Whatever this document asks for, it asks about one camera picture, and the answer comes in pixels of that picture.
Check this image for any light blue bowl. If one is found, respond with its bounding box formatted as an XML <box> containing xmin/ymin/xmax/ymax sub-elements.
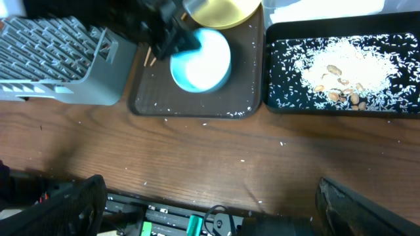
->
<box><xmin>169</xmin><ymin>28</ymin><xmax>232</xmax><ymax>93</ymax></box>

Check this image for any dark brown serving tray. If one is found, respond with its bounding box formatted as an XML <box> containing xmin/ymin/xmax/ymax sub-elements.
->
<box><xmin>127</xmin><ymin>9</ymin><xmax>264</xmax><ymax>119</ymax></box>

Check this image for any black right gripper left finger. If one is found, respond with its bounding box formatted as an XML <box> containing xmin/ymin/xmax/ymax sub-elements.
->
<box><xmin>1</xmin><ymin>175</ymin><xmax>107</xmax><ymax>236</ymax></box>

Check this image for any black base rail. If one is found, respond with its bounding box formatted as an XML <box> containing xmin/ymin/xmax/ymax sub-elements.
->
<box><xmin>103</xmin><ymin>193</ymin><xmax>316</xmax><ymax>236</ymax></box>

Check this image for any yellow plate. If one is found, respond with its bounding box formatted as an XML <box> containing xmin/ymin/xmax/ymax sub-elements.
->
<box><xmin>191</xmin><ymin>0</ymin><xmax>261</xmax><ymax>30</ymax></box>

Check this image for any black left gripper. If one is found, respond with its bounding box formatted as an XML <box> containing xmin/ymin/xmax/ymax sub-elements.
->
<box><xmin>138</xmin><ymin>0</ymin><xmax>202</xmax><ymax>60</ymax></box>

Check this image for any left wooden chopstick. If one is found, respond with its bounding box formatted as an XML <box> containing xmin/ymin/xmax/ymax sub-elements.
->
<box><xmin>143</xmin><ymin>47</ymin><xmax>152</xmax><ymax>67</ymax></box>

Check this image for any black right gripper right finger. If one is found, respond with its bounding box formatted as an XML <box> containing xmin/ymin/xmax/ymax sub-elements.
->
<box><xmin>315</xmin><ymin>178</ymin><xmax>419</xmax><ymax>236</ymax></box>

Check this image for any grey plastic dish rack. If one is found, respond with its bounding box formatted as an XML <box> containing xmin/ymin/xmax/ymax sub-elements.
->
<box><xmin>1</xmin><ymin>18</ymin><xmax>137</xmax><ymax>106</ymax></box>

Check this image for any black food waste tray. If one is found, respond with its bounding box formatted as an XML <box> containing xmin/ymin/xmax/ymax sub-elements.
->
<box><xmin>261</xmin><ymin>11</ymin><xmax>419</xmax><ymax>119</ymax></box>

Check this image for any rice and peanut pile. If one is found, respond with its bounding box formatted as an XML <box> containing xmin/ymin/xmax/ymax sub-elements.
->
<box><xmin>266</xmin><ymin>33</ymin><xmax>419</xmax><ymax>113</ymax></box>

